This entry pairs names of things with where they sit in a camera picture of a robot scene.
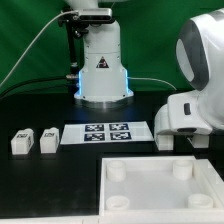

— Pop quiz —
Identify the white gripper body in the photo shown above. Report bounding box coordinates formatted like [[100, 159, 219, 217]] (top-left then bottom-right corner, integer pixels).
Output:
[[154, 91, 218, 136]]

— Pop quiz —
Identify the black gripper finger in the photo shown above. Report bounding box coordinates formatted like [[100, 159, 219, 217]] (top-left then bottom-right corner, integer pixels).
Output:
[[155, 135, 174, 151], [190, 134, 209, 149]]

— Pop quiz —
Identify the white square table top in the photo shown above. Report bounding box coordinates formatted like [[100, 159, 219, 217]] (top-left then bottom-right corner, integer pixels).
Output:
[[99, 155, 224, 221]]

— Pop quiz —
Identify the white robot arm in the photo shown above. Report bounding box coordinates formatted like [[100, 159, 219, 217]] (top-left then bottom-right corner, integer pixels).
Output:
[[65, 0, 224, 150]]

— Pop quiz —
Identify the white sheet with tags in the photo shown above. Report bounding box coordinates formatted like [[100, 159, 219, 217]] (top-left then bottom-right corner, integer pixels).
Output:
[[61, 121, 154, 145]]

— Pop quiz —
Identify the white cable at base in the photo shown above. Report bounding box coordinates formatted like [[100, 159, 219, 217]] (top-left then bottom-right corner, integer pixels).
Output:
[[127, 76, 177, 92]]

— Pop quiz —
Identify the black cable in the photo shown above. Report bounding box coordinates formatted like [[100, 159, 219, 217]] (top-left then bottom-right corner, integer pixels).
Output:
[[0, 74, 80, 100]]

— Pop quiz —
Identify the mounted grey camera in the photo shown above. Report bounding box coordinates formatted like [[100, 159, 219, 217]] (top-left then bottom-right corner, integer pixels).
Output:
[[74, 8, 112, 23]]

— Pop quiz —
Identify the black camera stand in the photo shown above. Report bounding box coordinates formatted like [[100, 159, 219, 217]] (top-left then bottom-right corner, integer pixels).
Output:
[[58, 14, 87, 80]]

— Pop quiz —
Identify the white camera cable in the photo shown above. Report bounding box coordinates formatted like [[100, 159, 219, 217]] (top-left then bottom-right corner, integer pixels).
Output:
[[0, 9, 78, 89]]

